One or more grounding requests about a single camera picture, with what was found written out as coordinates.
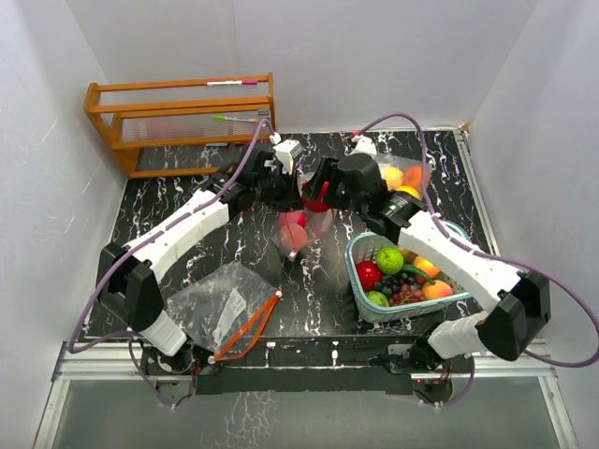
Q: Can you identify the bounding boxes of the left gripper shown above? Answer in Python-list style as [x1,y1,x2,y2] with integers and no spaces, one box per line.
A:
[253,166,304,213]

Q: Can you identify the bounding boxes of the red apple toy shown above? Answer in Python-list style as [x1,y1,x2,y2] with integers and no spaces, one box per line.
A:
[278,210,307,229]
[356,260,383,292]

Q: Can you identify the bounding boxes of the pink red dragonfruit toy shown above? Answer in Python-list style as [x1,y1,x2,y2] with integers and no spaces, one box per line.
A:
[301,194,329,213]

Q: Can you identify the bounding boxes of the orange zipper bag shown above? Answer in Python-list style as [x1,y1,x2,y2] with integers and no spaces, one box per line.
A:
[270,169,337,261]
[167,262,283,362]

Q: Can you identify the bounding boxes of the pink fruit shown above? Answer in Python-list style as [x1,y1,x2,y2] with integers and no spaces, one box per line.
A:
[280,223,309,252]

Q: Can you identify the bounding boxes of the yellow pear toy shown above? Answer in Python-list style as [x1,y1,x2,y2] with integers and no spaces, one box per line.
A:
[382,166,403,191]

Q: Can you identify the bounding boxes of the blue zipper plastic bag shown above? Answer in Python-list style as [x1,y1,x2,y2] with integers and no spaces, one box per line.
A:
[374,154,431,199]

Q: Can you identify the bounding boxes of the orange pumpkin toy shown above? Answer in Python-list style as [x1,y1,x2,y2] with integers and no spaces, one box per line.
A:
[402,166,424,191]

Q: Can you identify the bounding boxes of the orange yellow peach toy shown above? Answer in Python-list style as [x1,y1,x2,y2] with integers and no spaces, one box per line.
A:
[413,255,441,284]

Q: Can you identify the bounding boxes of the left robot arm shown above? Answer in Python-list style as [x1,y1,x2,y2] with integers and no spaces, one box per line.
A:
[94,140,301,373]

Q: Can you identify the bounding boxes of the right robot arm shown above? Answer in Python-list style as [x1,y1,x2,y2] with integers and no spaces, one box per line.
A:
[300,153,550,371]

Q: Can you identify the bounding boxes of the green marker pen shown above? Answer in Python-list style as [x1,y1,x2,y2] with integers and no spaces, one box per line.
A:
[212,114,259,123]

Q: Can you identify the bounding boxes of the green fruit toy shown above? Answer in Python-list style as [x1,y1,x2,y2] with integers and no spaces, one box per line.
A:
[375,247,404,275]
[366,291,389,308]

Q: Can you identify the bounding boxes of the pink white marker pen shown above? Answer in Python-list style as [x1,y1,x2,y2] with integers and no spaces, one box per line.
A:
[205,80,259,87]

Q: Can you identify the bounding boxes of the green cucumber toy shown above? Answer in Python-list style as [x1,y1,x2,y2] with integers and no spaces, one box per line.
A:
[402,264,435,284]

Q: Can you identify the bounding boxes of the light blue plastic basket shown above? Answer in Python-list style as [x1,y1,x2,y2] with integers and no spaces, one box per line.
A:
[344,232,472,324]

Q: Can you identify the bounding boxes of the dark grape bunch toy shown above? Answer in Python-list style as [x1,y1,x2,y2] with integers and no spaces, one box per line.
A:
[374,271,425,307]

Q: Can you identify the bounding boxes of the wooden shelf rack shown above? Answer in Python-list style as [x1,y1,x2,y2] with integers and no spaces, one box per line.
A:
[83,72,276,179]

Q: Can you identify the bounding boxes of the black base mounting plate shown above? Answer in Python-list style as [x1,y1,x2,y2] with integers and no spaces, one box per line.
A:
[139,334,474,398]

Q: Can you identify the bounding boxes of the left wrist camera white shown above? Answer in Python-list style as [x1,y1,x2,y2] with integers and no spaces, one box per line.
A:
[269,133,302,174]

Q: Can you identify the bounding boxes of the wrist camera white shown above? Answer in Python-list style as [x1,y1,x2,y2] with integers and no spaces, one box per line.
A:
[349,134,377,158]
[269,133,302,174]

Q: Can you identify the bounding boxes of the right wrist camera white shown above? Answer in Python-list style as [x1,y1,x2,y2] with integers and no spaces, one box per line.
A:
[349,134,377,158]

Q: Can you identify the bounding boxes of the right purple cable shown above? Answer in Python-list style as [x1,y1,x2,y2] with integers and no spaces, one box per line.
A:
[353,112,599,369]

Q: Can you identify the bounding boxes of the aluminium rail frame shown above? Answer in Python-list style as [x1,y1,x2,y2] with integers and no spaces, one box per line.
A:
[35,125,577,449]

